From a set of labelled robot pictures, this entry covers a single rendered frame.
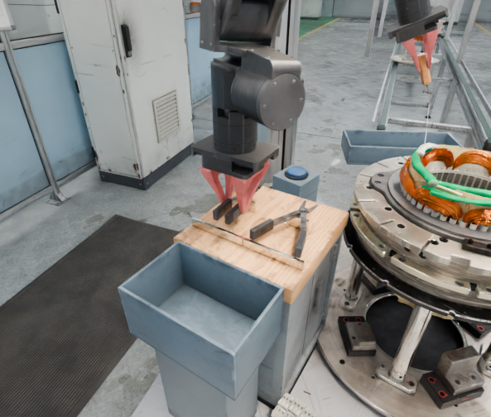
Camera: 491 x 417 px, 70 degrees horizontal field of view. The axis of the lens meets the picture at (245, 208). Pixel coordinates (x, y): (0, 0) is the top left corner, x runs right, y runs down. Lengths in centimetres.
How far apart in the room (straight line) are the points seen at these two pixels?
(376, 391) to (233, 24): 59
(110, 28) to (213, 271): 216
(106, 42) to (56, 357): 180
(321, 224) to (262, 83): 26
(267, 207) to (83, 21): 222
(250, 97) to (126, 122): 230
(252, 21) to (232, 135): 12
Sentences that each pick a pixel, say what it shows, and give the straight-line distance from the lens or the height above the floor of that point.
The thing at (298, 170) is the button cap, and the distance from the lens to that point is 73.
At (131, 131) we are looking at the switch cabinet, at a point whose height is 48.
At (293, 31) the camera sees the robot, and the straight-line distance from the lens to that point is 86.
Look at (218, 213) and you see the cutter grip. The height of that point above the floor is 110.
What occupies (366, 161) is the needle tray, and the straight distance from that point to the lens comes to 84.
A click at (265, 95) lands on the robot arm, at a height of 128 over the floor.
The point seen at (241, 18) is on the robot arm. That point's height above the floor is 134.
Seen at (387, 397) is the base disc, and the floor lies 80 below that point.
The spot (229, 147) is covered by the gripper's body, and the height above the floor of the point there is 120.
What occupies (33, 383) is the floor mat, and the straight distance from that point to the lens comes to 179.
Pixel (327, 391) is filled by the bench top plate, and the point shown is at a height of 78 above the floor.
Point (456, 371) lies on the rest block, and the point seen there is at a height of 84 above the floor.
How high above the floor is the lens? 137
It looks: 33 degrees down
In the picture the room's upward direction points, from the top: straight up
